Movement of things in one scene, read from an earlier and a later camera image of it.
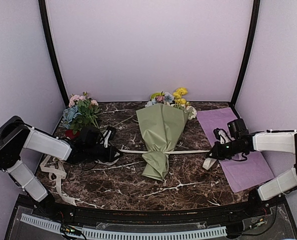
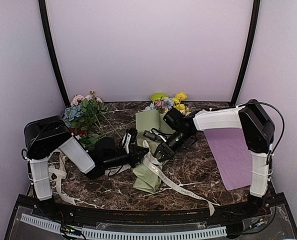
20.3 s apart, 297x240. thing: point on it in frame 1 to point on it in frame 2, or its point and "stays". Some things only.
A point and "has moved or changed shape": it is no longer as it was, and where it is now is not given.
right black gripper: (218, 154) to (167, 151)
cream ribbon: (56, 172) stays
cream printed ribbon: (210, 164) to (150, 159)
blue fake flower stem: (168, 97) to (168, 102)
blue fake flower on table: (69, 114) stays
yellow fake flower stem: (177, 94) has moved or changed shape
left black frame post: (50, 41) stays
